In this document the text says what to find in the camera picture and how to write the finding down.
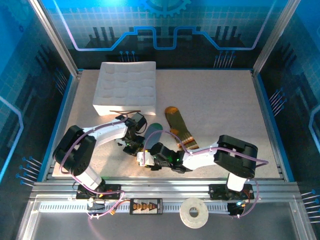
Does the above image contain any aluminium corner post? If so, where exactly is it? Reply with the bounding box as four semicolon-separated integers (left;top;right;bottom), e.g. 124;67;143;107
28;0;83;77
251;0;302;77

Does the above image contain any grey sock with orange stripes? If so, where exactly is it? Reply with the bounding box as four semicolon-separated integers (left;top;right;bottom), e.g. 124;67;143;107
143;122;164;151

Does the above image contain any brown strap handle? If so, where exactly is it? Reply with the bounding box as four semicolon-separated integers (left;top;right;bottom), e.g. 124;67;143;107
109;108;142;114

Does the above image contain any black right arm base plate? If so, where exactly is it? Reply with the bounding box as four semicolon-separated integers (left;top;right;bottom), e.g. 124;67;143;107
208;183;255;201

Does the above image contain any red wire with yellow connector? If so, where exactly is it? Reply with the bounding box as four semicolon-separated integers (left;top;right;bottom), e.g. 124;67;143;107
98;191;132;216

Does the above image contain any aluminium frame rail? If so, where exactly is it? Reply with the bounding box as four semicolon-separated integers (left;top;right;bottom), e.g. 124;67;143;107
28;176;301;201

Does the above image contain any small black controller board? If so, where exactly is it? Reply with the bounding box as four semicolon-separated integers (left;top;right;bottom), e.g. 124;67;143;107
227;201;245;217

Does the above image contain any black connector board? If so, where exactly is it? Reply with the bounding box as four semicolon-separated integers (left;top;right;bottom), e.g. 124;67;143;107
129;198;164;216

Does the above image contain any white tape roll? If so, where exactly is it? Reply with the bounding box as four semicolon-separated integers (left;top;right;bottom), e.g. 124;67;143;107
179;197;209;229

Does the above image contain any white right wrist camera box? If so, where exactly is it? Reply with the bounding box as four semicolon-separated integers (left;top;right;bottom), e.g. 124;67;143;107
136;149;155;168

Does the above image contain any olive sock with orange toe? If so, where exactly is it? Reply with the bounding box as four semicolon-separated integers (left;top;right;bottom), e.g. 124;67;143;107
164;106;200;151

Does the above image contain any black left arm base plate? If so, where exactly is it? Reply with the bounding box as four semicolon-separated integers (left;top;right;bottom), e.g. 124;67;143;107
76;183;123;201

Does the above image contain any white slotted cable duct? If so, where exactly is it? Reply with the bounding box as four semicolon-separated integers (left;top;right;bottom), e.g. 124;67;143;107
38;202;232;212

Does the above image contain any grey shelf panel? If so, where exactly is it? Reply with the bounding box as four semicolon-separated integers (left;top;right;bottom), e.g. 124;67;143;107
16;194;316;240

